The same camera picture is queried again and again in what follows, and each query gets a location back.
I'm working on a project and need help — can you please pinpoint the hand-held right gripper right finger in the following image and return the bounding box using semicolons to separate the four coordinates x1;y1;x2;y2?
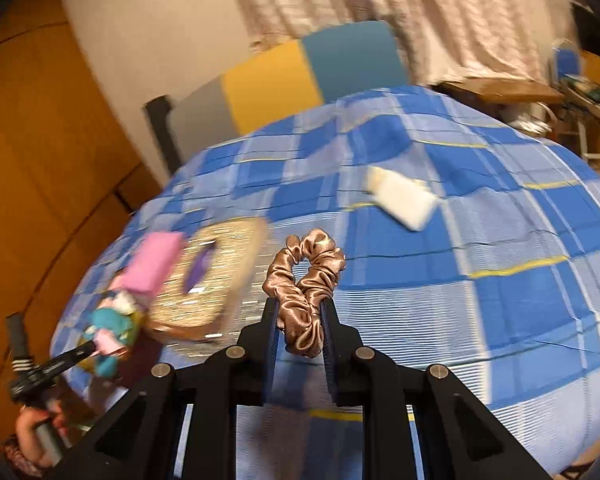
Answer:
320;297;556;480

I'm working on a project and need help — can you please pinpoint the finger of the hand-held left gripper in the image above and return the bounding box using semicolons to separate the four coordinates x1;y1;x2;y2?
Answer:
42;341;97;376

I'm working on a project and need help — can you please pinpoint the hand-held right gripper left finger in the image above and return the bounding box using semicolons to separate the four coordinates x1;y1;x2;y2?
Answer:
45;297;286;480

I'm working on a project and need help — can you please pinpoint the teal plush toy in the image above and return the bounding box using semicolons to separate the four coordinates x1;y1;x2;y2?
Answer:
82;292;143;378

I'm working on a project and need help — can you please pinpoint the brown satin scrunchie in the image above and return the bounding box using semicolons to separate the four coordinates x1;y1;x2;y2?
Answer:
262;228;347;359

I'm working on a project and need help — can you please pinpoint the person's left forearm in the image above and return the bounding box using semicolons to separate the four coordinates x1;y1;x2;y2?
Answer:
1;435;46;479

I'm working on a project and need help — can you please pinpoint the person's left hand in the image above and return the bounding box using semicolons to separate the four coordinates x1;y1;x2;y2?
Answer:
15;399;70;468

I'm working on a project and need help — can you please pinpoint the glittery gold tissue box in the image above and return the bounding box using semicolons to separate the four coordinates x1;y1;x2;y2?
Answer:
147;217;271;344

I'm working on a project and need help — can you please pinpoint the pink box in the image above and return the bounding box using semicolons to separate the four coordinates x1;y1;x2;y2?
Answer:
122;231;186;297

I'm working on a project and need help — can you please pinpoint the white pouch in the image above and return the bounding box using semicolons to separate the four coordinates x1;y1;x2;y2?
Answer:
365;166;439;232

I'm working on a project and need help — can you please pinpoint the wooden wardrobe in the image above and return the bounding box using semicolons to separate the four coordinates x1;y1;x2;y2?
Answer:
0;0;163;441

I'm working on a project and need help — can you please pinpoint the grey yellow blue headboard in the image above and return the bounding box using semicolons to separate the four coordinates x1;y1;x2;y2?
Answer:
144;20;411;167

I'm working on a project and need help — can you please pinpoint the wooden desk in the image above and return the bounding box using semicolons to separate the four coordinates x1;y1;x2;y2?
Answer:
437;79;565;112

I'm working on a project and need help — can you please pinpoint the beige curtain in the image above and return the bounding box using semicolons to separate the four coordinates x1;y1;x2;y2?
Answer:
220;0;571;87

